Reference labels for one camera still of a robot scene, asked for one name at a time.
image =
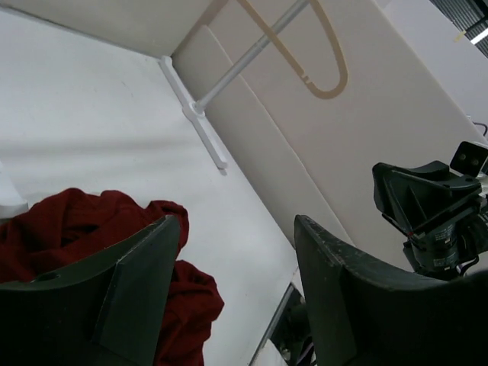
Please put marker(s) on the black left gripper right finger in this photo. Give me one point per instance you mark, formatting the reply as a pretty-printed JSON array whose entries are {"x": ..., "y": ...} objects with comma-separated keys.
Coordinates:
[{"x": 364, "y": 311}]

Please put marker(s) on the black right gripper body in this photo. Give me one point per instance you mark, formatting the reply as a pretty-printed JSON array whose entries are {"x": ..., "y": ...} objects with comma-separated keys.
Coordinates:
[{"x": 435, "y": 245}]

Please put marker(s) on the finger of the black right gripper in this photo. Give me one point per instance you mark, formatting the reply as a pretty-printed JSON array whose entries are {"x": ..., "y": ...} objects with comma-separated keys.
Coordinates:
[
  {"x": 391, "y": 196},
  {"x": 428, "y": 186}
]

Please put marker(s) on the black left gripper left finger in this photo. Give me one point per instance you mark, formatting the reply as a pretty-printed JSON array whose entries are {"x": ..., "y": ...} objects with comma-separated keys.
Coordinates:
[{"x": 105, "y": 309}]

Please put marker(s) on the dark red t shirt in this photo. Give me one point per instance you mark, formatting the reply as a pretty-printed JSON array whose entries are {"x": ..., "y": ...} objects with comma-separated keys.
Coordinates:
[{"x": 69, "y": 226}]

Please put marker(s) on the beige wooden hanger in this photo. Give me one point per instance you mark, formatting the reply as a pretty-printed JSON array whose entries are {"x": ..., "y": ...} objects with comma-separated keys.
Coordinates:
[{"x": 334, "y": 49}]

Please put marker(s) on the white metal clothes rack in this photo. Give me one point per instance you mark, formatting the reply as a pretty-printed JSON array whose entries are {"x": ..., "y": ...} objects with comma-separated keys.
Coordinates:
[{"x": 195, "y": 110}]

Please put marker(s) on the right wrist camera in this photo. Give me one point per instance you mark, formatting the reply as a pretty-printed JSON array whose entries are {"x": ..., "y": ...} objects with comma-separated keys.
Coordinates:
[{"x": 470, "y": 159}]

